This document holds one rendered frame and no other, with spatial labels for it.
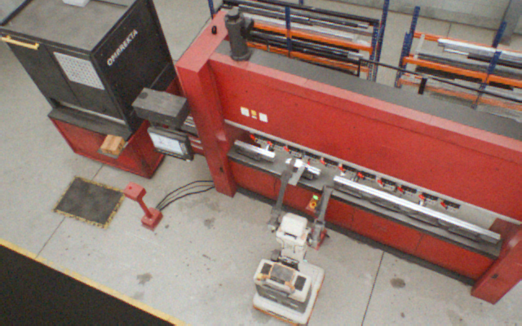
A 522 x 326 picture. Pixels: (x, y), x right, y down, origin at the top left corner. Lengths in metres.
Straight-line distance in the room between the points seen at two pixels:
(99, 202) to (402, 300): 4.01
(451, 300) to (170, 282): 3.19
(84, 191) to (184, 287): 2.07
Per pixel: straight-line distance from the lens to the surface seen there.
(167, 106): 4.47
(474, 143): 3.82
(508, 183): 4.16
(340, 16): 5.99
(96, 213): 6.42
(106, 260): 6.06
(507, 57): 5.82
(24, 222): 6.86
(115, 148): 5.46
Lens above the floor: 5.14
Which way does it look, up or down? 54 degrees down
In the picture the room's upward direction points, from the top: 10 degrees counter-clockwise
